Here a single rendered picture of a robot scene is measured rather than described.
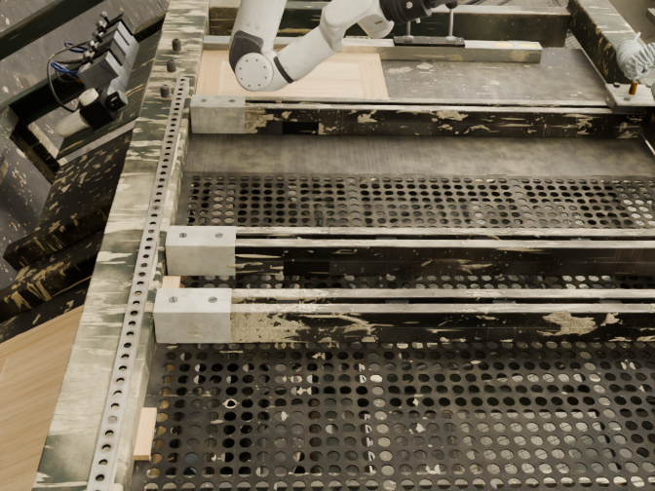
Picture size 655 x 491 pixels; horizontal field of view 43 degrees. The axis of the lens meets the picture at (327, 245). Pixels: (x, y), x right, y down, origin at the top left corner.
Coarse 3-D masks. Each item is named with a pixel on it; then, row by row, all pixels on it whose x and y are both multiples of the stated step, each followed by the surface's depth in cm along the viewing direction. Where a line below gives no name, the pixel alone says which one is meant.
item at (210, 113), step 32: (640, 64) 191; (192, 96) 196; (224, 96) 196; (256, 96) 197; (288, 96) 198; (608, 96) 201; (640, 96) 197; (192, 128) 195; (224, 128) 196; (256, 128) 196; (288, 128) 197; (320, 128) 197; (352, 128) 197; (384, 128) 198; (416, 128) 198; (448, 128) 199; (480, 128) 199; (512, 128) 199; (544, 128) 200; (576, 128) 200; (608, 128) 201
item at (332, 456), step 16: (304, 192) 185; (320, 192) 185; (336, 192) 187; (400, 192) 193; (448, 192) 194; (576, 208) 196; (608, 208) 184; (592, 224) 187; (320, 288) 159; (336, 288) 159; (624, 288) 169; (640, 288) 163; (400, 400) 140; (432, 400) 141; (448, 400) 141; (464, 400) 141; (480, 400) 141; (496, 400) 141; (512, 400) 142; (528, 400) 142; (544, 400) 142; (560, 400) 142; (576, 400) 142; (624, 400) 143; (640, 400) 143; (320, 416) 133; (336, 416) 133; (352, 416) 134; (352, 432) 131
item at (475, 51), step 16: (208, 48) 229; (224, 48) 230; (352, 48) 231; (368, 48) 232; (384, 48) 232; (400, 48) 232; (416, 48) 232; (432, 48) 232; (448, 48) 233; (464, 48) 233; (480, 48) 233; (496, 48) 233; (512, 48) 234; (528, 48) 234
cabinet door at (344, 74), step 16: (208, 64) 222; (224, 64) 223; (320, 64) 226; (336, 64) 226; (352, 64) 227; (368, 64) 226; (208, 80) 215; (224, 80) 216; (304, 80) 218; (320, 80) 218; (336, 80) 219; (352, 80) 219; (368, 80) 219; (384, 80) 219; (320, 96) 211; (336, 96) 211; (352, 96) 211; (368, 96) 211; (384, 96) 211
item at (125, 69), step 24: (96, 24) 215; (120, 24) 216; (96, 48) 211; (120, 48) 211; (144, 48) 226; (48, 72) 206; (72, 72) 210; (96, 72) 201; (120, 72) 210; (144, 72) 211; (96, 96) 192; (120, 96) 191; (144, 96) 199; (72, 120) 194; (96, 120) 193; (72, 144) 199
